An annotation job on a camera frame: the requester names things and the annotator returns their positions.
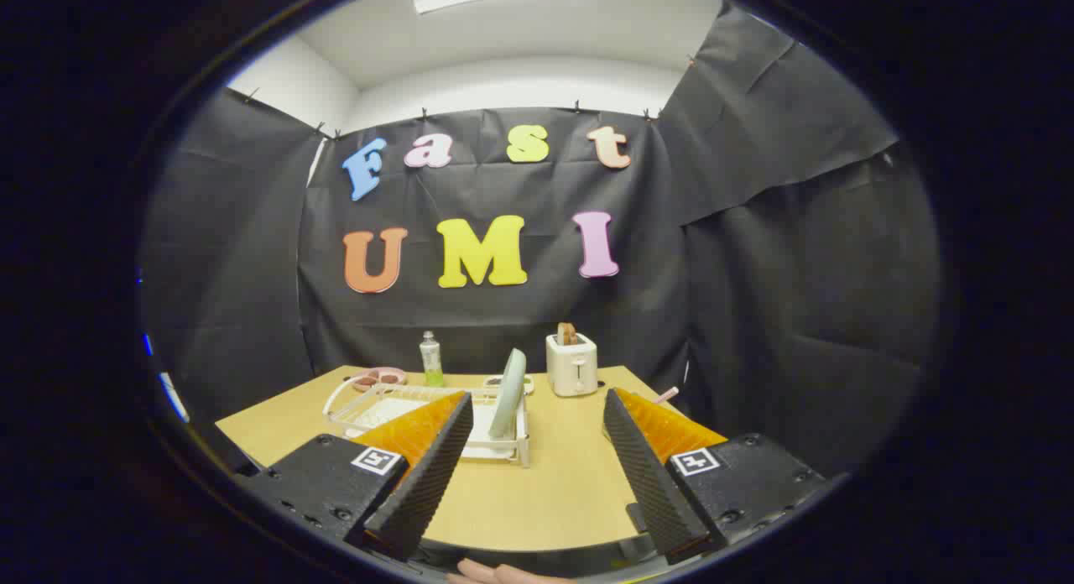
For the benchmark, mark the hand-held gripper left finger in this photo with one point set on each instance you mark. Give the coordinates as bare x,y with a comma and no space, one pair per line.
424,483

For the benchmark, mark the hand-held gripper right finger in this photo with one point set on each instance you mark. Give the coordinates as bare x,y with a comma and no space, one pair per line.
650,483

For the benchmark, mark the pale green plate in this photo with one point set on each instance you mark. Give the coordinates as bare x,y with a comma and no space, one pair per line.
508,391

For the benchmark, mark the pink divided dish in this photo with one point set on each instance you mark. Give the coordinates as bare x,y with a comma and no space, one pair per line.
377,378

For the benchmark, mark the white drain tray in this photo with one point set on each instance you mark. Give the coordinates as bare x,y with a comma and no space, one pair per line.
394,409

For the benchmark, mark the clear bottle with green liquid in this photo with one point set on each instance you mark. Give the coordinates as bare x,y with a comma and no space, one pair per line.
431,362

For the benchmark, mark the white divided food tray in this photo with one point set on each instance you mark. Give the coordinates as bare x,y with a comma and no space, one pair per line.
495,381

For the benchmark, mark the white toaster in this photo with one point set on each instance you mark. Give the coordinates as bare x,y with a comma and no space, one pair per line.
570,366

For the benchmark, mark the brown bread slice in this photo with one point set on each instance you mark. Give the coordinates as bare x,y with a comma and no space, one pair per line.
567,334

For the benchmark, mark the black backdrop cloth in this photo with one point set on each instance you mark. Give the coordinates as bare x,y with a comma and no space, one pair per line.
503,315

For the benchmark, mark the computer monitor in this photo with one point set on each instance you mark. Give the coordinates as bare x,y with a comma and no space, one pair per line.
174,397

